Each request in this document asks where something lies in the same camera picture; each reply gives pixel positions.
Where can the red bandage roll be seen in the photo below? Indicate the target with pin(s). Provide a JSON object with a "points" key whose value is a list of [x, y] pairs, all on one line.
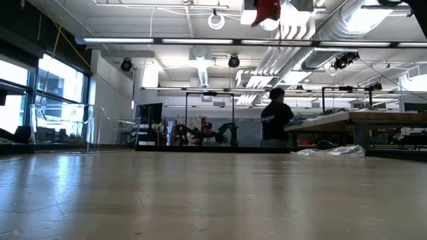
{"points": [[267, 11]]}

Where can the clear plastic bag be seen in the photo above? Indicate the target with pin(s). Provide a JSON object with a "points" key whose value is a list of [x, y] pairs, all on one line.
{"points": [[333, 151]]}

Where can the neighbour station robot arm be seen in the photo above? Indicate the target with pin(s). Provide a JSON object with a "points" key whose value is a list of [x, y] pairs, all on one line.
{"points": [[181, 133], [231, 131]]}

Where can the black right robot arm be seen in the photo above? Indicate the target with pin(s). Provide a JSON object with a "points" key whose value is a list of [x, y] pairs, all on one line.
{"points": [[421, 13]]}

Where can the person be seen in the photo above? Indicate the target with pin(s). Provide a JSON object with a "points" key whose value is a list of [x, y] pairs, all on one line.
{"points": [[275, 120], [208, 135]]}

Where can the black ceiling spotlight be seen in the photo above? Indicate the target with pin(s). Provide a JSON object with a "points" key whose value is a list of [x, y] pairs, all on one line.
{"points": [[126, 65], [343, 61], [233, 62], [375, 86]]}

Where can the black screen on stand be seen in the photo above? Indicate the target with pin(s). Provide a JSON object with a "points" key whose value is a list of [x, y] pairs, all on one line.
{"points": [[150, 113]]}

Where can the pile of blue cloths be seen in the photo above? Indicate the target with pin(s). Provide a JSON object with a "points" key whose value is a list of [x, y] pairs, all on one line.
{"points": [[307, 117]]}

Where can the long ceiling strip light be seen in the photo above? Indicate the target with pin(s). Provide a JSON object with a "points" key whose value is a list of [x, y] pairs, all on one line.
{"points": [[116, 40]]}

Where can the clear plastic bin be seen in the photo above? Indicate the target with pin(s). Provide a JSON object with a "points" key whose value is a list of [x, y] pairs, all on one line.
{"points": [[86, 126]]}

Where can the large wooden workbench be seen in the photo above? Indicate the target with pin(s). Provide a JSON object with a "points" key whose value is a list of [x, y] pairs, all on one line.
{"points": [[367, 117]]}

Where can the black rectangular station frame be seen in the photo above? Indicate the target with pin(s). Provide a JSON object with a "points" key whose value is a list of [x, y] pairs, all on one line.
{"points": [[197, 93]]}

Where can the white branching air duct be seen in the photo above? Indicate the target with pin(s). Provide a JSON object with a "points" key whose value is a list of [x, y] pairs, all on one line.
{"points": [[201, 66]]}

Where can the black low station frame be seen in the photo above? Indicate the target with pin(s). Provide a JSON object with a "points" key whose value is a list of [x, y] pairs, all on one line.
{"points": [[345, 88]]}

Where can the silver round air duct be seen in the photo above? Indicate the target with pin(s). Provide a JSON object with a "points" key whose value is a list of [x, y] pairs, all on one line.
{"points": [[337, 26]]}

